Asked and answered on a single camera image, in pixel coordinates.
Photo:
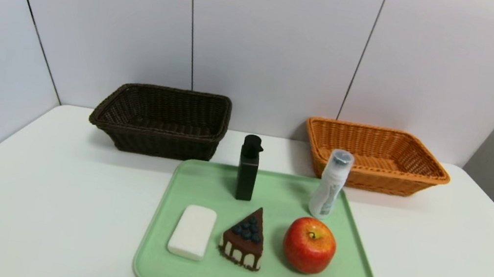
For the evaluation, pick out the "black pump bottle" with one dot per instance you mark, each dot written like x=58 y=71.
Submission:
x=246 y=178

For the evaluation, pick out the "white soap bar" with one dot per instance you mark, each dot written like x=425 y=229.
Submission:
x=191 y=233

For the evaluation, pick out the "red apple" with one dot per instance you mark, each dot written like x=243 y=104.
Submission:
x=309 y=247

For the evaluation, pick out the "dark brown wicker basket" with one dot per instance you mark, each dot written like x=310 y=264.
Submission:
x=157 y=144

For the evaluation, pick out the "orange wicker basket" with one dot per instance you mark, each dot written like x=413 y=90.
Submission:
x=383 y=182

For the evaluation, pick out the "white bottle with clear cap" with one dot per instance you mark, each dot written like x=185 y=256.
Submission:
x=329 y=191

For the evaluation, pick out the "chocolate blueberry cake slice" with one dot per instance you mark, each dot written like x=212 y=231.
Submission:
x=244 y=247

